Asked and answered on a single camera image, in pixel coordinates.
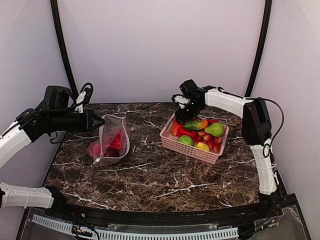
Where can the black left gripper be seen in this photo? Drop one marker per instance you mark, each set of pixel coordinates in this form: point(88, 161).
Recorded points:
point(88, 120)

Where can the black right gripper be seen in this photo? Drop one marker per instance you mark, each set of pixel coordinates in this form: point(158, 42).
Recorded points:
point(185, 113)

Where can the red chili pepper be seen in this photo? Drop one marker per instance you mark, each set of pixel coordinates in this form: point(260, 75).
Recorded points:
point(212, 121)

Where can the red bell pepper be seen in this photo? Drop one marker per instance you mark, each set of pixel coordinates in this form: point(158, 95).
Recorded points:
point(181, 131)

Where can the red fruit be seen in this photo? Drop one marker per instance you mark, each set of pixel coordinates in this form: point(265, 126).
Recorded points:
point(117, 142)
point(95, 150)

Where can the clear zip top bag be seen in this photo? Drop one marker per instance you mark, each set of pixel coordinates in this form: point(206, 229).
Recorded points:
point(107, 132)

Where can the red fruit back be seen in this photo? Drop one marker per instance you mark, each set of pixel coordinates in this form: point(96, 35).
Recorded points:
point(117, 142)

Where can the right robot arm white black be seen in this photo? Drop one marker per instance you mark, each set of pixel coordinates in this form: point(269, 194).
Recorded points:
point(256, 131)

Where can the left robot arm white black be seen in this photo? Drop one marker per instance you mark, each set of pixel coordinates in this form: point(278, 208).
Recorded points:
point(59, 111)

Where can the green orange mango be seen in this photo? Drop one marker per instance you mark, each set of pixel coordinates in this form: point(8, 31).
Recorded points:
point(195, 125)

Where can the orange red mango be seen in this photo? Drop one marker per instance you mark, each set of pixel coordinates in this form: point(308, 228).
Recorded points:
point(174, 128)

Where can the green apple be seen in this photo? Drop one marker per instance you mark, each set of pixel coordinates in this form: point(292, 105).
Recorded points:
point(187, 140)

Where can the green pear-like fruit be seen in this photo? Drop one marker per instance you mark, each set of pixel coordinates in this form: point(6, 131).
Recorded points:
point(216, 129)

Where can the small red apple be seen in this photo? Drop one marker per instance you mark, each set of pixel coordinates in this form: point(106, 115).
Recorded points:
point(207, 137)
point(216, 148)
point(217, 140)

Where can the yellow pepper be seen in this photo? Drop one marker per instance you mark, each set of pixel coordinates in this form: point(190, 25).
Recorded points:
point(202, 146)

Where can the pink plastic basket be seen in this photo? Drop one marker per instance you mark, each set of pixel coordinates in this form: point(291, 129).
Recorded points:
point(171, 142)

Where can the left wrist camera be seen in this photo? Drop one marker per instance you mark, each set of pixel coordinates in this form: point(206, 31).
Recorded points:
point(56, 97)

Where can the white slotted cable duct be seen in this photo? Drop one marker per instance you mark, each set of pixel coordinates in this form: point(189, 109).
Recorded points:
point(137, 232)

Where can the black front frame rail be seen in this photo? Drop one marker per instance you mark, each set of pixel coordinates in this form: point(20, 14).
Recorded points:
point(236, 216)

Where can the left black frame post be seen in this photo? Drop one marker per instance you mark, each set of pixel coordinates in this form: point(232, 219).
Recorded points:
point(62, 46)

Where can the black frame post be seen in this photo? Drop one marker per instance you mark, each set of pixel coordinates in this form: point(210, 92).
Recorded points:
point(62, 46)
point(260, 47)

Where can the right black frame post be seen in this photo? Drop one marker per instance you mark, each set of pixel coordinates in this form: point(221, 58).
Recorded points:
point(260, 47)

